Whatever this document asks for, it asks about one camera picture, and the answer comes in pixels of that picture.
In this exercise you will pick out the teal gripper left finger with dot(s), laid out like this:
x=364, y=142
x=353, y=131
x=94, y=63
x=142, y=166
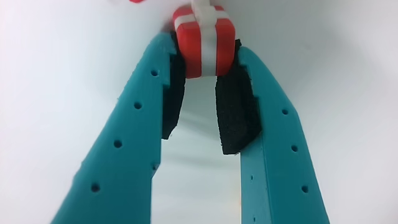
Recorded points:
x=130, y=140

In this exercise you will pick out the red white striped cube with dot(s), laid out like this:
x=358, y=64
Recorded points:
x=192, y=46
x=136, y=1

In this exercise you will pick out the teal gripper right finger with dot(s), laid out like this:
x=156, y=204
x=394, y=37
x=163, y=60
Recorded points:
x=273, y=149

